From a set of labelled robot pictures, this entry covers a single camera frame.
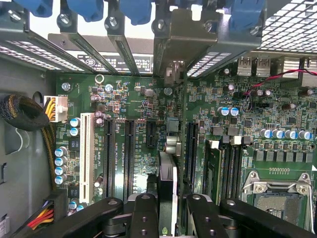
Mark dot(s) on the black RAM slot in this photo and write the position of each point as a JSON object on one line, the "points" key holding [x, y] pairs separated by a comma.
{"points": [[227, 168], [238, 168]]}

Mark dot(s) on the short PCIe expansion slot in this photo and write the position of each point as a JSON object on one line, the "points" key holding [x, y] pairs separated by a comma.
{"points": [[151, 134]]}

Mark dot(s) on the CPU socket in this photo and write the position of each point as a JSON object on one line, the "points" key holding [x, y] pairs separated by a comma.
{"points": [[277, 205]]}

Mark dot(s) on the long PCIe expansion slot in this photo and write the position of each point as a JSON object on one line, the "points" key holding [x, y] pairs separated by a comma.
{"points": [[192, 153], [129, 158], [109, 158]]}

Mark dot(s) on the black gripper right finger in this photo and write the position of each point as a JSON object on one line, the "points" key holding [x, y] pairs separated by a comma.
{"points": [[205, 218]]}

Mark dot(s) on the perforated slot cover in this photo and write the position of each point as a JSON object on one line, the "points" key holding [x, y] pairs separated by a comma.
{"points": [[29, 58], [237, 42], [57, 58]]}

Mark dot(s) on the blue slot clip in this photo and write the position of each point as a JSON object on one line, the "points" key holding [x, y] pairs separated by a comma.
{"points": [[135, 11], [40, 6], [244, 12], [86, 8]]}

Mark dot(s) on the green motherboard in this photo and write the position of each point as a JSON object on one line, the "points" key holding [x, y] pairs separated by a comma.
{"points": [[148, 104]]}

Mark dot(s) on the metal USB port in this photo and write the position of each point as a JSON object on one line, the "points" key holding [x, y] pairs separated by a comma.
{"points": [[262, 66], [244, 66]]}

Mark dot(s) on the black open PC case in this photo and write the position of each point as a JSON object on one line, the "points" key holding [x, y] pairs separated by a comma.
{"points": [[19, 161]]}

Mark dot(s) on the white power connector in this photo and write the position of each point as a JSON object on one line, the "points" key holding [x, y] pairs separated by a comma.
{"points": [[60, 109]]}

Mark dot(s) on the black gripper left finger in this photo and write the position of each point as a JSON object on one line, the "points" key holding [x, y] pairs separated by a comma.
{"points": [[144, 218]]}

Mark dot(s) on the white PCI expansion slot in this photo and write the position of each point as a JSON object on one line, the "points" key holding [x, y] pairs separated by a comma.
{"points": [[86, 158]]}

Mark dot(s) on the green RAM stick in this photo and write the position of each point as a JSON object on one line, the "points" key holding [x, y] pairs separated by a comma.
{"points": [[214, 173]]}

